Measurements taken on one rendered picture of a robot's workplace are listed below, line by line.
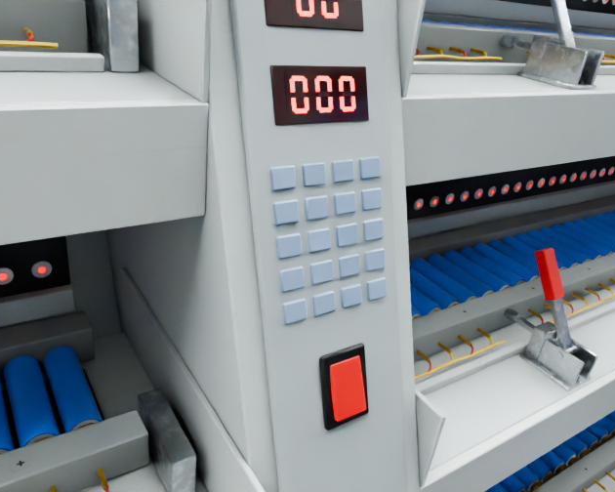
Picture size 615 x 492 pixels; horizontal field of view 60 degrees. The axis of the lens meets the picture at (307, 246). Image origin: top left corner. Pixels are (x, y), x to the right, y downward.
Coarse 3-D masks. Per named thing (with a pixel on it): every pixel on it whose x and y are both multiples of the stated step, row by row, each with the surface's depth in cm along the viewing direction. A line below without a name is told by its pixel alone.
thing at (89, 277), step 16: (464, 16) 54; (80, 240) 36; (96, 240) 37; (80, 256) 36; (96, 256) 37; (80, 272) 36; (96, 272) 37; (80, 288) 36; (96, 288) 37; (112, 288) 38; (80, 304) 37; (96, 304) 37; (112, 304) 38; (32, 320) 35; (96, 320) 37; (112, 320) 38; (96, 336) 37
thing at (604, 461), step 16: (608, 416) 59; (592, 432) 57; (608, 432) 57; (560, 448) 54; (576, 448) 54; (592, 448) 55; (608, 448) 54; (528, 464) 52; (544, 464) 52; (560, 464) 52; (576, 464) 52; (592, 464) 52; (608, 464) 52; (512, 480) 49; (528, 480) 50; (544, 480) 51; (560, 480) 50; (576, 480) 50; (592, 480) 51; (608, 480) 53
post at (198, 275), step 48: (384, 0) 23; (240, 144) 20; (240, 192) 20; (144, 240) 29; (192, 240) 23; (240, 240) 20; (144, 288) 31; (192, 288) 24; (240, 288) 21; (192, 336) 25; (240, 336) 21; (240, 384) 21; (240, 432) 22
